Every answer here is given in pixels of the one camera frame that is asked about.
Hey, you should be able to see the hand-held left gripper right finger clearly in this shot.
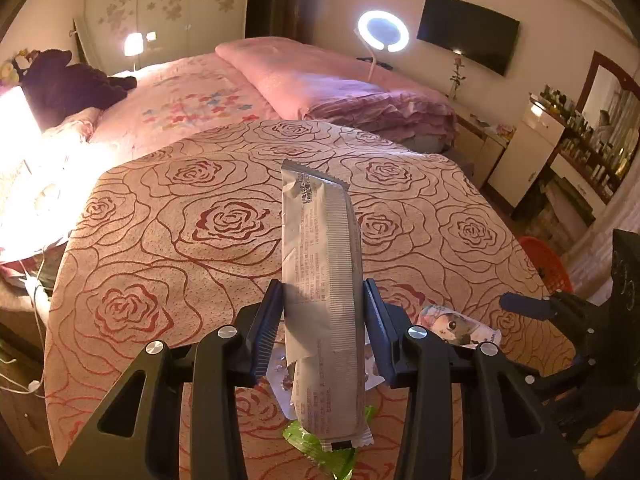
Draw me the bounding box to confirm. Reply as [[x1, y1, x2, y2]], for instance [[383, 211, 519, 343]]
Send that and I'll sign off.
[[362, 277, 581, 480]]

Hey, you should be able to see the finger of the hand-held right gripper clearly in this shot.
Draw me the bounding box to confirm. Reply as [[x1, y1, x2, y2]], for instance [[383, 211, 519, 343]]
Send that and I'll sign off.
[[570, 351, 598, 376], [500, 291, 556, 321]]

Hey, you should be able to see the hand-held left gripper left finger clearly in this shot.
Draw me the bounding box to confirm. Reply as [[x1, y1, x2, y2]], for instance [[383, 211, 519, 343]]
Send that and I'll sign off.
[[55, 279, 283, 480]]

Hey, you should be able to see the clear white plastic wrapper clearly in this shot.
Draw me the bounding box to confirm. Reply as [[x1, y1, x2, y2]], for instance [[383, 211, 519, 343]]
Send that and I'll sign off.
[[265, 325, 386, 418]]

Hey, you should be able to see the red plastic basket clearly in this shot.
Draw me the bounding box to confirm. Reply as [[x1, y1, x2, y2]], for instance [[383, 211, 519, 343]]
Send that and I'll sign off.
[[517, 236, 573, 296]]

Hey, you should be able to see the cartoon-printed snack wrapper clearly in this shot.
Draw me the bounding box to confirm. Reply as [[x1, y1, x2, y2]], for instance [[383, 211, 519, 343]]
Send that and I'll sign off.
[[417, 305, 503, 348]]

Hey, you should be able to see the long silver snack wrapper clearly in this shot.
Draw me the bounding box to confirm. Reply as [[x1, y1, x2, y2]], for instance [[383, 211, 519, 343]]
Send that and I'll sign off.
[[280, 159, 373, 453]]

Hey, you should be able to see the green plastic wrapper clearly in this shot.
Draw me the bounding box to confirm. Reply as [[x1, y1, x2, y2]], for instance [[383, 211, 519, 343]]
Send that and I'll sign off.
[[282, 405, 376, 480]]

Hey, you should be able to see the rose pattern round table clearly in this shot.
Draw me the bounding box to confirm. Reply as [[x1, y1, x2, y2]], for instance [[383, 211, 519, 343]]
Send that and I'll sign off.
[[44, 119, 576, 480]]

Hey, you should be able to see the wooden dressing table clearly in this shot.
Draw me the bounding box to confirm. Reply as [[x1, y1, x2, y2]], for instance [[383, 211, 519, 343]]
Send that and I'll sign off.
[[545, 150, 616, 226]]

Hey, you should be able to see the white cabinet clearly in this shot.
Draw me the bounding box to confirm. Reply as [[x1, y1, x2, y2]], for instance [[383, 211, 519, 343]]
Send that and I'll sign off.
[[487, 105, 566, 221]]

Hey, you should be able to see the low white nightstand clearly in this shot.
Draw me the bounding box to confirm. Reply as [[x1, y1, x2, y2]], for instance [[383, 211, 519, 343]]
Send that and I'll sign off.
[[452, 110, 511, 191]]

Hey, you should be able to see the white dresser with mirror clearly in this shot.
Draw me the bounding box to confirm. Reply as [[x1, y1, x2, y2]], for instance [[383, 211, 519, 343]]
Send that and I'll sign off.
[[530, 85, 626, 196]]

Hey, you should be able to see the wooden framed mirror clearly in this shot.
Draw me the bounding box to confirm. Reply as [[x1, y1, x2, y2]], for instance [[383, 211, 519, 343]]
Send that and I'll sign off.
[[580, 51, 640, 181]]

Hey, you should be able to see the rose in vase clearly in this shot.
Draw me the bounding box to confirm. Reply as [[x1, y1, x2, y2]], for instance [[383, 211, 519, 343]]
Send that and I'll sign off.
[[448, 56, 466, 102]]

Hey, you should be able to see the folded pink quilt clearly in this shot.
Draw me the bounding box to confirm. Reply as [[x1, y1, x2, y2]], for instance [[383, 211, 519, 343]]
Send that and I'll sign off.
[[215, 36, 458, 153]]

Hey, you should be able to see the small glowing bedside lamp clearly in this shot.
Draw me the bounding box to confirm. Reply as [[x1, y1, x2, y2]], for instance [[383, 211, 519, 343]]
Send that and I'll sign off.
[[122, 31, 146, 58]]

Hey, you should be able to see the dark purple plush toy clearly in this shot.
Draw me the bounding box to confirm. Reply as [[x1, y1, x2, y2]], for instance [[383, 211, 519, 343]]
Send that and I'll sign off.
[[22, 49, 138, 126]]

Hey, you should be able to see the flower-decal wardrobe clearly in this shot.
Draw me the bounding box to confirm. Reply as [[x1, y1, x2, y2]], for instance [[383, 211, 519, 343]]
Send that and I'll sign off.
[[82, 0, 251, 68]]

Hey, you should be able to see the yellow plush toy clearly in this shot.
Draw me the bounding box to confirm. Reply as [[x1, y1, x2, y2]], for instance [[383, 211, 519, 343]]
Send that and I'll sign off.
[[0, 50, 28, 91]]

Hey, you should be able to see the white cable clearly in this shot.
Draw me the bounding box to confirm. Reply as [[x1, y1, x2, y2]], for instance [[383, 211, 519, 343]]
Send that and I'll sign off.
[[20, 250, 56, 411]]

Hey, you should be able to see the black wall television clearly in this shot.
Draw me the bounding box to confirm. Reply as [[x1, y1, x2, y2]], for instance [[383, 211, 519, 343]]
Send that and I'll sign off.
[[416, 0, 521, 77]]

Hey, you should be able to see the round ring light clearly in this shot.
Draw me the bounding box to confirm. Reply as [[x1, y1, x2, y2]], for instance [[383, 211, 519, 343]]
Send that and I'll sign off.
[[356, 9, 410, 83]]

